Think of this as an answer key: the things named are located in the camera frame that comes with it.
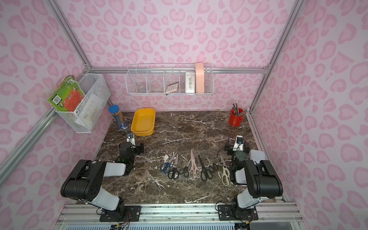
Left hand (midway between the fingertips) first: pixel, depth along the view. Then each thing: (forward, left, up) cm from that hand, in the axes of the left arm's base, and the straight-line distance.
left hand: (133, 139), depth 94 cm
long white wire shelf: (+40, -21, +18) cm, 49 cm away
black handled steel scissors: (-20, -27, -8) cm, 34 cm away
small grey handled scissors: (-16, -52, -8) cm, 54 cm away
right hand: (-3, -66, +4) cm, 66 cm away
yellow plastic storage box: (+21, 0, -8) cm, 22 cm away
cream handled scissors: (-22, -59, -7) cm, 63 cm away
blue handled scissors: (-16, -22, -7) cm, 28 cm away
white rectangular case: (-7, -82, -10) cm, 83 cm away
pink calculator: (+26, -26, +21) cm, 42 cm away
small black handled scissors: (-18, -34, -7) cm, 39 cm away
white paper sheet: (+9, +20, +20) cm, 30 cm away
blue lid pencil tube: (+15, +12, +6) cm, 20 cm away
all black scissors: (-20, -46, -8) cm, 51 cm away
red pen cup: (+19, -71, 0) cm, 73 cm away
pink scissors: (-19, -40, -7) cm, 45 cm away
